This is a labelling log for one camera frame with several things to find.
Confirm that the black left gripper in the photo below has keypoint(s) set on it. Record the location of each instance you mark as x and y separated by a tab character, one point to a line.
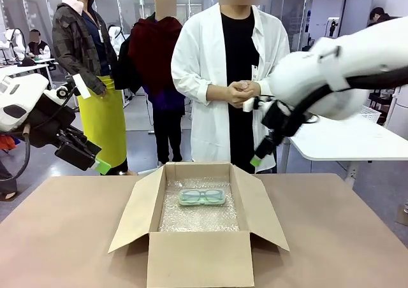
51	122

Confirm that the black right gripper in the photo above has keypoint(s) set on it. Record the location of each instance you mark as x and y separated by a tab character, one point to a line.
280	119

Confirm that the person's left forearm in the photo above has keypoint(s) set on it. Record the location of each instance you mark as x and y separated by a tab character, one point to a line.
266	87

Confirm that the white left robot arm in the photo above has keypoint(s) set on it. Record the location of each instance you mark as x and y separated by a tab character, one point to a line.
22	90

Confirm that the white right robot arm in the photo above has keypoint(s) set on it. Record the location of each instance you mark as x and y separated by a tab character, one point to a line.
344	65

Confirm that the person's right forearm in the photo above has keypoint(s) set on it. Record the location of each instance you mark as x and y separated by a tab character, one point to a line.
216	93

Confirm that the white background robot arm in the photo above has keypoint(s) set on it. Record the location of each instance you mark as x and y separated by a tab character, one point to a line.
14	41

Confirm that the mint green glasses case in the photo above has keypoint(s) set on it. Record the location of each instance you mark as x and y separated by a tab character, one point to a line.
220	202

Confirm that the open cardboard shipping box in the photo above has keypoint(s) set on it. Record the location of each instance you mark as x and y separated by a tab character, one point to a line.
201	259

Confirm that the person's left hand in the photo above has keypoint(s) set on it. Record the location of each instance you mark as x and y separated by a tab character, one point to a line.
253	89

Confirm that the person's right hand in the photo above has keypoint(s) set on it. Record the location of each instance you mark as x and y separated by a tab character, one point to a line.
236	95

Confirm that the white side table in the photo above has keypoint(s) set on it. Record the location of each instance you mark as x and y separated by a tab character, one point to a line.
344	141

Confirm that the clear bubble wrap sheet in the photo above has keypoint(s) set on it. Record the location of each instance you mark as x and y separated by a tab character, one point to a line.
197	218

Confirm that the white background desk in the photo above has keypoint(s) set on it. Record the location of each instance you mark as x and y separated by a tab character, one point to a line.
28	65

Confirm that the person in white lab coat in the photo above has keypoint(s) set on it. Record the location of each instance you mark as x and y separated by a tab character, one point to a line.
204	61

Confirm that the seated person in background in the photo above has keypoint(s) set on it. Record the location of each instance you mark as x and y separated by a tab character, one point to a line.
37	46

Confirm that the dark-haired background person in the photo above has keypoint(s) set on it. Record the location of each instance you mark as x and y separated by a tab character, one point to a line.
379	15

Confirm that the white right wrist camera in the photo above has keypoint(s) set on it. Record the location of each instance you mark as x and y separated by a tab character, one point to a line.
250	105

